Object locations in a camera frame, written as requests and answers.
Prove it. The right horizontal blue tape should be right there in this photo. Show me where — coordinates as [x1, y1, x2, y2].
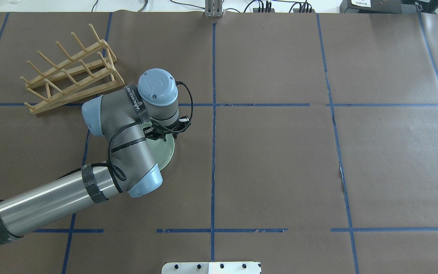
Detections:
[330, 227, 438, 233]

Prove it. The horizontal blue tape line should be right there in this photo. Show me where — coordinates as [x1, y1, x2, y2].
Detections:
[0, 103, 438, 107]

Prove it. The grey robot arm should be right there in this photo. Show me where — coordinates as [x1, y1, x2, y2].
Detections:
[0, 68, 192, 246]

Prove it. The vertical blue tape line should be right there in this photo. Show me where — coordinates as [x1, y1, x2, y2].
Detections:
[210, 23, 217, 262]

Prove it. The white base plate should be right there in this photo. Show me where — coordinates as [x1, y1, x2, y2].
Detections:
[161, 261, 262, 274]

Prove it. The black device box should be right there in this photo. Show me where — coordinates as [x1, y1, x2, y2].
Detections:
[339, 0, 418, 14]

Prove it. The aluminium frame post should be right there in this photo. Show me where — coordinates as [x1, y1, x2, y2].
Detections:
[205, 0, 224, 18]

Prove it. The right vertical blue tape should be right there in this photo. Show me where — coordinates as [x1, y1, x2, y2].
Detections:
[315, 13, 360, 274]

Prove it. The light green plate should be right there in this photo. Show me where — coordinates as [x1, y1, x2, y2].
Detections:
[147, 134, 175, 170]

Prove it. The wooden plate rack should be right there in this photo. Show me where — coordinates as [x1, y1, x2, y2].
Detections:
[21, 23, 125, 115]

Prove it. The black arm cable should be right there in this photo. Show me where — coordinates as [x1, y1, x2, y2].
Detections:
[107, 81, 194, 182]

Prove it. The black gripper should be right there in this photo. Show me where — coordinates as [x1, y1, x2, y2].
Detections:
[144, 116, 191, 142]

